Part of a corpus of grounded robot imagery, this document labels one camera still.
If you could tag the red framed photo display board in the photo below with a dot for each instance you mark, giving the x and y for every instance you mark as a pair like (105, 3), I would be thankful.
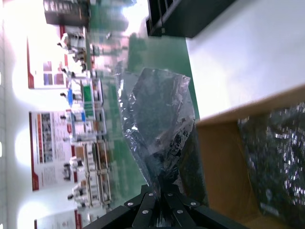
(38, 55)

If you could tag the red white wall poster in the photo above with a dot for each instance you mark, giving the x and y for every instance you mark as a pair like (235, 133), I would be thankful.
(59, 220)

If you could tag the rack with blue green bins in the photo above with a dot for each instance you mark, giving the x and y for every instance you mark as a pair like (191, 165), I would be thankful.
(87, 102)

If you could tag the brown cardboard box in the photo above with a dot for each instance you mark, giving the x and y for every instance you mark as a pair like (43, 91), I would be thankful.
(221, 162)

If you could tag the white humanoid robot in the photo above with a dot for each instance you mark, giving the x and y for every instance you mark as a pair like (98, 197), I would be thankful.
(72, 167)
(77, 194)
(68, 44)

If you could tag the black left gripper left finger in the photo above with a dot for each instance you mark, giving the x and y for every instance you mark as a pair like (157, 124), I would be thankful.
(140, 210)

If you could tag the long metal shelf rack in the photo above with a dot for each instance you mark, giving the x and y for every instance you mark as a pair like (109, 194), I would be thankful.
(95, 171)

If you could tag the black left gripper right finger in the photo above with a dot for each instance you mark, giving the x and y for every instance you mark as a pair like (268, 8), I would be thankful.
(188, 212)

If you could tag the tall black cabinet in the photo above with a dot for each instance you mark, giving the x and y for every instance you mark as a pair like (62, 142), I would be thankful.
(66, 12)

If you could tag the silver antistatic bag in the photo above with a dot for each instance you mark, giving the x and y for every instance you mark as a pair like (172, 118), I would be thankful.
(157, 114)
(274, 155)

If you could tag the black slotted plastic container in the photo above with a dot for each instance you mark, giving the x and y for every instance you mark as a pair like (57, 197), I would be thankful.
(181, 21)

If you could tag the large red white poster board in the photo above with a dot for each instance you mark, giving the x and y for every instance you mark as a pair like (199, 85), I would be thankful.
(50, 148)

